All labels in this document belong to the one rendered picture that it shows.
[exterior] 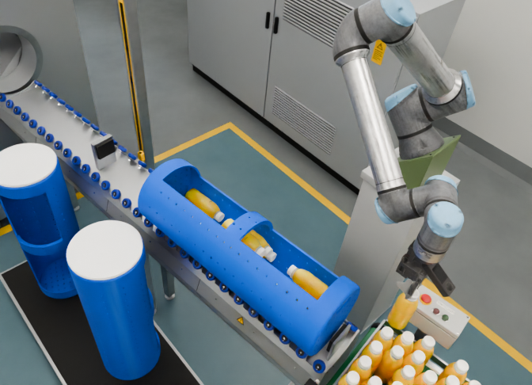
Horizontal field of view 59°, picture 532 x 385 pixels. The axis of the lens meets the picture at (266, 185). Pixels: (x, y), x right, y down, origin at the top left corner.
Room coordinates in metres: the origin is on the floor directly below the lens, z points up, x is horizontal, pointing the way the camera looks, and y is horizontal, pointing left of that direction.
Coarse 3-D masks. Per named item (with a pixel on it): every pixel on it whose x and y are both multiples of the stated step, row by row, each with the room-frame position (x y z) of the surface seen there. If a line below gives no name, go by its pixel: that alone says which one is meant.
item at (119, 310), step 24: (144, 264) 1.03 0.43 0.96; (96, 288) 0.89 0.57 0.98; (120, 288) 0.92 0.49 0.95; (144, 288) 1.00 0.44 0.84; (96, 312) 0.89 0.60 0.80; (120, 312) 0.91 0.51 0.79; (144, 312) 0.98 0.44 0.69; (96, 336) 0.91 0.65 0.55; (120, 336) 0.90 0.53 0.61; (144, 336) 0.96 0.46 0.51; (120, 360) 0.89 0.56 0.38; (144, 360) 0.94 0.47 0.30
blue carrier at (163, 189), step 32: (160, 192) 1.20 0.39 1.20; (160, 224) 1.13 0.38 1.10; (192, 224) 1.07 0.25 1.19; (256, 224) 1.08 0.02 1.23; (192, 256) 1.03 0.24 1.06; (224, 256) 0.96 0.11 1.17; (256, 256) 0.95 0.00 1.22; (288, 256) 1.09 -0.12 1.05; (256, 288) 0.86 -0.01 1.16; (288, 288) 0.84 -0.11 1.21; (352, 288) 0.86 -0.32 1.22; (288, 320) 0.77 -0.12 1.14; (320, 320) 0.75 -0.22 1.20
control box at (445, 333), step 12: (420, 288) 0.98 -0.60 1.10; (420, 300) 0.93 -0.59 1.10; (432, 300) 0.94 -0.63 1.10; (444, 300) 0.94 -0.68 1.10; (420, 312) 0.89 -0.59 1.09; (432, 312) 0.89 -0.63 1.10; (444, 312) 0.89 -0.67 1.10; (456, 312) 0.90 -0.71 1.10; (420, 324) 0.88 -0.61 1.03; (432, 324) 0.86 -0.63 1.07; (444, 324) 0.85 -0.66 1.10; (456, 324) 0.85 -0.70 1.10; (432, 336) 0.84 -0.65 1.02; (444, 336) 0.83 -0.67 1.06; (456, 336) 0.81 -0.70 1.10
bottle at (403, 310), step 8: (400, 296) 0.86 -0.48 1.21; (400, 304) 0.84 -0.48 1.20; (408, 304) 0.83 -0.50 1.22; (416, 304) 0.84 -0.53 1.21; (392, 312) 0.85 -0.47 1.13; (400, 312) 0.83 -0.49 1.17; (408, 312) 0.82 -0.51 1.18; (392, 320) 0.84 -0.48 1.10; (400, 320) 0.82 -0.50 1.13; (408, 320) 0.83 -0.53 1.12; (400, 328) 0.82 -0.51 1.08
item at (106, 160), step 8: (104, 136) 1.61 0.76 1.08; (96, 144) 1.55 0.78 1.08; (104, 144) 1.57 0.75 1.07; (112, 144) 1.60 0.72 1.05; (96, 152) 1.54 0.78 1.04; (104, 152) 1.56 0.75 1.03; (112, 152) 1.59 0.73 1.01; (96, 160) 1.54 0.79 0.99; (104, 160) 1.57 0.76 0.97; (112, 160) 1.60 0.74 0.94
